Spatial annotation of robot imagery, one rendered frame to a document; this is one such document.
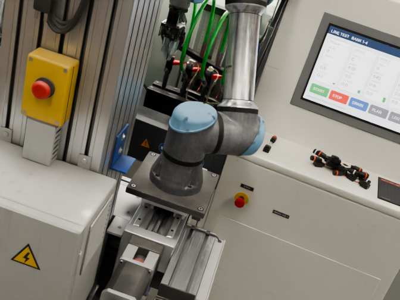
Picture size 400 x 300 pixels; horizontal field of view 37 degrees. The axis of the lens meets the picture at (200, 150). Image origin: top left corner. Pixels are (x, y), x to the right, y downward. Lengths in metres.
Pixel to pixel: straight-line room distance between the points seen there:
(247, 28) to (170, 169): 0.43
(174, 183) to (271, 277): 0.82
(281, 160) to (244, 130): 0.51
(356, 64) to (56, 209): 1.36
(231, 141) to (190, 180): 0.16
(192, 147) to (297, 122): 0.76
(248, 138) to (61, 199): 0.62
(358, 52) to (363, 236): 0.65
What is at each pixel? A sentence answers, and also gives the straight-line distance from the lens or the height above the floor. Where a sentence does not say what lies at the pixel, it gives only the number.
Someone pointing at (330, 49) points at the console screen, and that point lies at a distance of 2.21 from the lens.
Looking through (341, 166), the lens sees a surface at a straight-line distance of 2.14.
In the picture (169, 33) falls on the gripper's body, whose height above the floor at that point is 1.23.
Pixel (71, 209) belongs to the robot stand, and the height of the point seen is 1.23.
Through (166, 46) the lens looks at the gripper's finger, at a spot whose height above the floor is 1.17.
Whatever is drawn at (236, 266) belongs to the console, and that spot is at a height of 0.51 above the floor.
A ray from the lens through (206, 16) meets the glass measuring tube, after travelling 2.51.
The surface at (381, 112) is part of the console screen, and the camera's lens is 2.23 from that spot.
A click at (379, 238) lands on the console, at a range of 2.16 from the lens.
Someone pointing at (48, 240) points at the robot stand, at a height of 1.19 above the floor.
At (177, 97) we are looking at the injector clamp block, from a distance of 2.31.
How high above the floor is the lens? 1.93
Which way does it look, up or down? 28 degrees down
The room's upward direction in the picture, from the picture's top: 17 degrees clockwise
